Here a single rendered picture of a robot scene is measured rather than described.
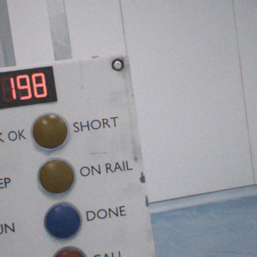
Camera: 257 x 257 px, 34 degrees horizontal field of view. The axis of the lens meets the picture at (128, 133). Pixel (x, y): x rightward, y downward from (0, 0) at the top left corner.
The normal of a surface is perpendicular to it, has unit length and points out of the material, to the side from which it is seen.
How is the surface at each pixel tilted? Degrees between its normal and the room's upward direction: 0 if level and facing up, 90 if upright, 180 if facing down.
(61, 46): 90
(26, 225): 90
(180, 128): 90
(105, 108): 90
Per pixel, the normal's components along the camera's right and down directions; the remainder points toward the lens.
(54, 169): 0.04, -0.01
